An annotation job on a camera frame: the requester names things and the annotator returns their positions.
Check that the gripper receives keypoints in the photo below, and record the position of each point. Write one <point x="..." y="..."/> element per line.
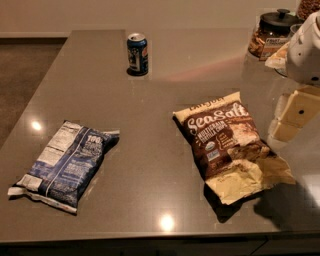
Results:
<point x="305" y="55"/>

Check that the brown sea salt chip bag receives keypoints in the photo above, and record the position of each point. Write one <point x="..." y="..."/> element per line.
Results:
<point x="231" y="157"/>

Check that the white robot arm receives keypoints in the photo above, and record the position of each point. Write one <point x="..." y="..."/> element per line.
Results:
<point x="303" y="55"/>

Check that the blue chip bag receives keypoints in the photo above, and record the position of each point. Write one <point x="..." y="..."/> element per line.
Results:
<point x="66" y="166"/>

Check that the small snack packet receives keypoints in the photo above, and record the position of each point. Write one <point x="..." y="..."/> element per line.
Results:
<point x="278" y="59"/>

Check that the glass jar with black lid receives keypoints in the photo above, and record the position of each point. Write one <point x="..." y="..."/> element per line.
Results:
<point x="271" y="33"/>

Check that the glass jar of nuts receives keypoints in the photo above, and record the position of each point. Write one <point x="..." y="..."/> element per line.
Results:
<point x="306" y="8"/>

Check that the blue soda can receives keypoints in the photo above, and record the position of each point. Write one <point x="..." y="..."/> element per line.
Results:
<point x="137" y="48"/>

